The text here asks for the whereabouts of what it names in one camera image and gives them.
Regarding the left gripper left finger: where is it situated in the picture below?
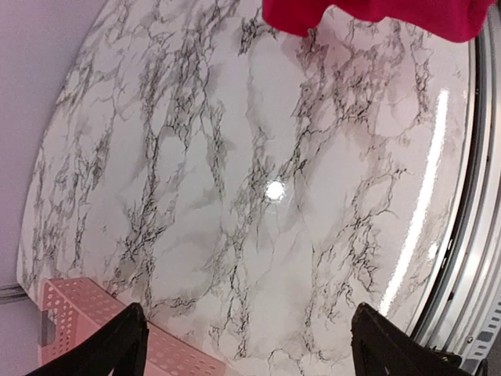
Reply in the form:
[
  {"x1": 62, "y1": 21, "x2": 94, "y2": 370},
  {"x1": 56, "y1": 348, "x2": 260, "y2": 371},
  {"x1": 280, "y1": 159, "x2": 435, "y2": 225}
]
[{"x1": 28, "y1": 302, "x2": 149, "y2": 376}]

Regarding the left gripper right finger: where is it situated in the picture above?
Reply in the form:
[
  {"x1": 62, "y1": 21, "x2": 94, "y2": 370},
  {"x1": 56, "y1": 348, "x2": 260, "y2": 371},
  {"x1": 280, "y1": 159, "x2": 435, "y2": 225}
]
[{"x1": 351, "y1": 302, "x2": 468, "y2": 376}]

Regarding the red t-shirt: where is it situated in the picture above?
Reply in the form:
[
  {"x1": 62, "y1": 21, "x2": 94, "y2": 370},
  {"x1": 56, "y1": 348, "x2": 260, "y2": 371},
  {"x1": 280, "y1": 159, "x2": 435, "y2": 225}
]
[{"x1": 262, "y1": 0, "x2": 494, "y2": 43}]

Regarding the pink plastic basket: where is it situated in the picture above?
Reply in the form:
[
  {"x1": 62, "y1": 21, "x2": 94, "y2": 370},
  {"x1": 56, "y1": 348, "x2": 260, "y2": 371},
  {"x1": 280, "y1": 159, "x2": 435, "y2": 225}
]
[{"x1": 38, "y1": 277, "x2": 226, "y2": 376}]

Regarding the aluminium front rail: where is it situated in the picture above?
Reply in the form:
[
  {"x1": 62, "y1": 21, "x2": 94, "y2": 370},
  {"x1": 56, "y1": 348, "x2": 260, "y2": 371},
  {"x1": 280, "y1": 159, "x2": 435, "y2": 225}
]
[{"x1": 412, "y1": 6, "x2": 500, "y2": 374}]

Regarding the left aluminium post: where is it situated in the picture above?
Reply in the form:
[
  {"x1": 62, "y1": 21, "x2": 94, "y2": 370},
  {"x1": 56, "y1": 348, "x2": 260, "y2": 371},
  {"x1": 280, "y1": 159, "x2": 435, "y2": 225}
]
[{"x1": 0, "y1": 284, "x2": 26, "y2": 304}]

